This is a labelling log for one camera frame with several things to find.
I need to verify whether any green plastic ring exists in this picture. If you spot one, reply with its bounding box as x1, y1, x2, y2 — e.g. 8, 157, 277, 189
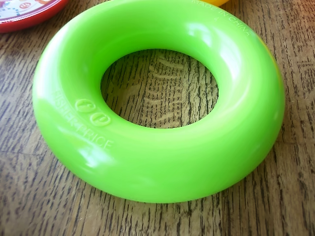
31, 0, 286, 204

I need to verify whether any yellow plastic ring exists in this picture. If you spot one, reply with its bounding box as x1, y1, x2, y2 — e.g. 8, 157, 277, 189
200, 0, 231, 7

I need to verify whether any clear red rattle ring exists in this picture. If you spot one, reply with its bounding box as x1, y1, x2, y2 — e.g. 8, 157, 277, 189
0, 0, 69, 34

